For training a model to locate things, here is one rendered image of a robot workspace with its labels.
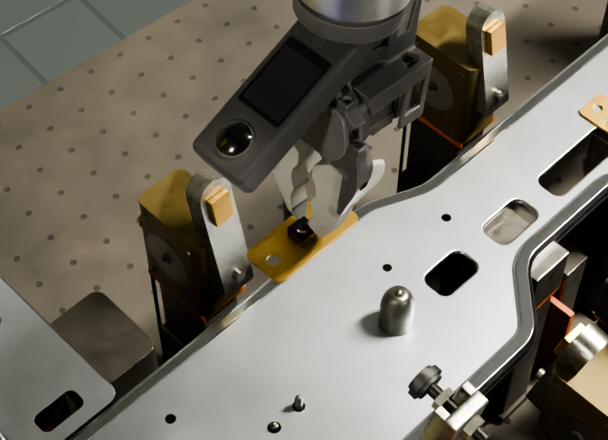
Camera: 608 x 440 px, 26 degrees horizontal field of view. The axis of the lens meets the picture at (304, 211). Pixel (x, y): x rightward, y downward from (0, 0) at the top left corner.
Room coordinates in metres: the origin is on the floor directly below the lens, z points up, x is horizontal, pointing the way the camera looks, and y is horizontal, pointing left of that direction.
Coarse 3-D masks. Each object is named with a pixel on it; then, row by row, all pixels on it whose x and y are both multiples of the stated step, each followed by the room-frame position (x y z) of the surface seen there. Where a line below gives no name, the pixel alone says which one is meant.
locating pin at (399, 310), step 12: (396, 288) 0.66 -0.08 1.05; (384, 300) 0.65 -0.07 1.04; (396, 300) 0.65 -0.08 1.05; (408, 300) 0.65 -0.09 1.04; (384, 312) 0.64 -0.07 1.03; (396, 312) 0.64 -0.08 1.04; (408, 312) 0.64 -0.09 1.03; (384, 324) 0.64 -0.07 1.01; (396, 324) 0.64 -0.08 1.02; (408, 324) 0.64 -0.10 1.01
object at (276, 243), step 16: (288, 224) 0.58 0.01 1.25; (304, 224) 0.57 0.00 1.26; (352, 224) 0.58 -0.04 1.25; (272, 240) 0.56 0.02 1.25; (288, 240) 0.56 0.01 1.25; (304, 240) 0.56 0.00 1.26; (320, 240) 0.56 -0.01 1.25; (336, 240) 0.57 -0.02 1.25; (256, 256) 0.55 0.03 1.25; (288, 256) 0.55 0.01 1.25; (304, 256) 0.55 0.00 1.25; (272, 272) 0.54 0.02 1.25; (288, 272) 0.54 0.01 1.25
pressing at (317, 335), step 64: (576, 64) 0.98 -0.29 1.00; (512, 128) 0.89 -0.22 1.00; (576, 128) 0.89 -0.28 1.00; (448, 192) 0.80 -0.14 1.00; (512, 192) 0.80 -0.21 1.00; (576, 192) 0.80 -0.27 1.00; (320, 256) 0.73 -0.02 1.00; (384, 256) 0.73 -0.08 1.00; (448, 256) 0.73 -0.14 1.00; (512, 256) 0.73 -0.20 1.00; (256, 320) 0.65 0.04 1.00; (320, 320) 0.65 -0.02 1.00; (448, 320) 0.65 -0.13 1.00; (512, 320) 0.65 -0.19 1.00; (192, 384) 0.59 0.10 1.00; (256, 384) 0.59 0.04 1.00; (320, 384) 0.59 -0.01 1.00; (384, 384) 0.59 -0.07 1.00; (448, 384) 0.59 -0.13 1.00
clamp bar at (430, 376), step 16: (432, 368) 0.47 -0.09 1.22; (416, 384) 0.46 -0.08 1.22; (432, 384) 0.47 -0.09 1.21; (464, 384) 0.46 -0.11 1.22; (448, 400) 0.46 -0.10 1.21; (464, 400) 0.46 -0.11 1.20; (480, 400) 0.45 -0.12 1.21; (432, 416) 0.44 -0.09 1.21; (448, 416) 0.44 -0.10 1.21; (464, 416) 0.44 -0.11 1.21; (432, 432) 0.44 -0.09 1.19; (448, 432) 0.43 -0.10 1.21; (464, 432) 0.43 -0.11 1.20; (480, 432) 0.43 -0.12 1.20
